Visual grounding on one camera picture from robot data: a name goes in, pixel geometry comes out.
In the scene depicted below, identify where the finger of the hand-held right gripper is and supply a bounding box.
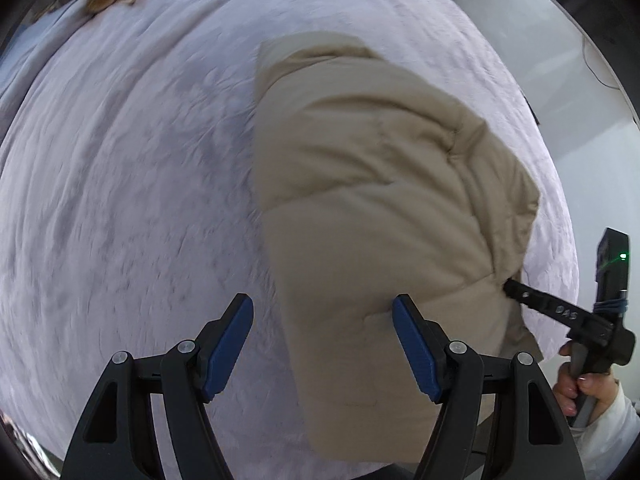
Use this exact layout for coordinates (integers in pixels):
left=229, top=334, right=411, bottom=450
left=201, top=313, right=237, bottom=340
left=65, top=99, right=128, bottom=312
left=502, top=278, right=615, bottom=347

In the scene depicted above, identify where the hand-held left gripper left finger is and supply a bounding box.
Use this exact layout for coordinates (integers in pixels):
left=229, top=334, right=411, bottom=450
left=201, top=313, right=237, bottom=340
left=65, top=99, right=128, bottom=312
left=61, top=293, right=255, bottom=480

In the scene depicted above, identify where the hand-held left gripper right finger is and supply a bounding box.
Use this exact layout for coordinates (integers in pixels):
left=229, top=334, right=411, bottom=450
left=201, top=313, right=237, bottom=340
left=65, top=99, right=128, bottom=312
left=391, top=293, right=586, bottom=480

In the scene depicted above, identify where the person's right forearm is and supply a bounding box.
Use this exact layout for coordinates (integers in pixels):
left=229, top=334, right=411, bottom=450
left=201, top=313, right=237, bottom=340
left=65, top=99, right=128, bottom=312
left=572, top=385, right=640, bottom=480

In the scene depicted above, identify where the person's right hand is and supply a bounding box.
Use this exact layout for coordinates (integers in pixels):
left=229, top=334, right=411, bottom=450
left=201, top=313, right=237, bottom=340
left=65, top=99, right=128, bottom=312
left=552, top=341, right=621, bottom=417

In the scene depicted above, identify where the lavender bedspread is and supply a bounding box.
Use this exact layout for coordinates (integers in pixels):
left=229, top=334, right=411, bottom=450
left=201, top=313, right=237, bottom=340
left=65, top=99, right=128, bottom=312
left=0, top=0, right=581, bottom=480

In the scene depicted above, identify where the dark furniture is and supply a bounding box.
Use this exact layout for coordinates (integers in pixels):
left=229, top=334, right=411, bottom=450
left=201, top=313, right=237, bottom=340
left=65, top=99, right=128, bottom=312
left=549, top=0, right=640, bottom=126

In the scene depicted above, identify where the dark thin cable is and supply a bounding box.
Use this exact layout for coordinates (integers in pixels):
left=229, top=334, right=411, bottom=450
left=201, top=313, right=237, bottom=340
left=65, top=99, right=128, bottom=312
left=581, top=35, right=621, bottom=90

